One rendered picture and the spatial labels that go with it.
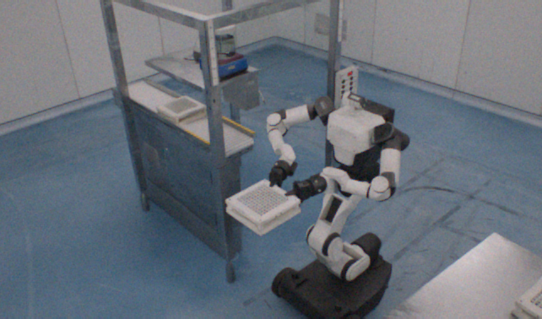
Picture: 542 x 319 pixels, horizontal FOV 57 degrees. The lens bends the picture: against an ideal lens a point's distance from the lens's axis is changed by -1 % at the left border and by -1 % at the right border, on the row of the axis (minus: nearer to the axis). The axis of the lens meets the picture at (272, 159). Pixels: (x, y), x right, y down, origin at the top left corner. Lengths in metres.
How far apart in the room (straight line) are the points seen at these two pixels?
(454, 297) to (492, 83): 3.93
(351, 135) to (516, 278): 0.96
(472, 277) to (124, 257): 2.41
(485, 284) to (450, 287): 0.15
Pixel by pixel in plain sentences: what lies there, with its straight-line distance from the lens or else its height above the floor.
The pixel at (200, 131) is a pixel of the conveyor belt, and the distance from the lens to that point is 3.19.
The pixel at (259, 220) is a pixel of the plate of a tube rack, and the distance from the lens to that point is 2.17.
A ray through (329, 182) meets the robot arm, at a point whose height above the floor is 1.07.
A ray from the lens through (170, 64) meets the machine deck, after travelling 3.06.
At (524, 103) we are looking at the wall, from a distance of 5.78.
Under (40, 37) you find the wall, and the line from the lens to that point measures 5.87.
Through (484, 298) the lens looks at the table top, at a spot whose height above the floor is 0.89.
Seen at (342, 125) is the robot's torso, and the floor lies 1.25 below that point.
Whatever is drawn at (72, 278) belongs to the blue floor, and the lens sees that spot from 3.75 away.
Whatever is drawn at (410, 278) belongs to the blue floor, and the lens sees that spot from 3.52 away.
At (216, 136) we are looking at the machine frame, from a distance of 2.75.
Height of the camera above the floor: 2.42
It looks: 31 degrees down
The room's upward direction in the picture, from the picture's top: 2 degrees counter-clockwise
